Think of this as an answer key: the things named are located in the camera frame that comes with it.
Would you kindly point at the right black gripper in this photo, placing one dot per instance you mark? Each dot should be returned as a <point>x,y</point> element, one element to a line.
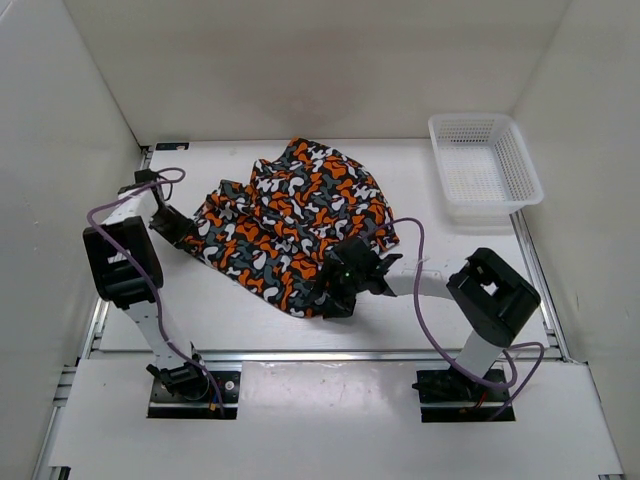
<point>343,305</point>

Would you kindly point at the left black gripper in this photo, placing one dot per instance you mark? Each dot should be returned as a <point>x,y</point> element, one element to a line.
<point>177,237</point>

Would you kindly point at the orange camouflage shorts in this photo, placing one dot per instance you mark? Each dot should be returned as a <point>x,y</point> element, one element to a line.
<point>272,234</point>

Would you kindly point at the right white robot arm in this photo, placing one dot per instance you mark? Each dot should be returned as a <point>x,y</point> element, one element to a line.
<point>494,298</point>

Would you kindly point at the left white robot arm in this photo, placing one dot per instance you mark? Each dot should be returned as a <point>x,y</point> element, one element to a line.
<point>127,273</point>

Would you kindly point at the dark label sticker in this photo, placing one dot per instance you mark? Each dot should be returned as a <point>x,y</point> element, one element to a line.
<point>172,146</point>

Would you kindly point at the white plastic basket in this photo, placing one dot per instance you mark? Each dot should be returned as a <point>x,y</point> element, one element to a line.
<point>484,166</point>

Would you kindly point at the aluminium front rail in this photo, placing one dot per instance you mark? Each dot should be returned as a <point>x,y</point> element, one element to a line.
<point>551,354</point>

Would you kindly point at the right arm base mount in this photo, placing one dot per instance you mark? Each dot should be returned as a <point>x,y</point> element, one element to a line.
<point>446,396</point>

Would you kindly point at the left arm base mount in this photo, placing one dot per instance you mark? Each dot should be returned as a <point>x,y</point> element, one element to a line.
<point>188,394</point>

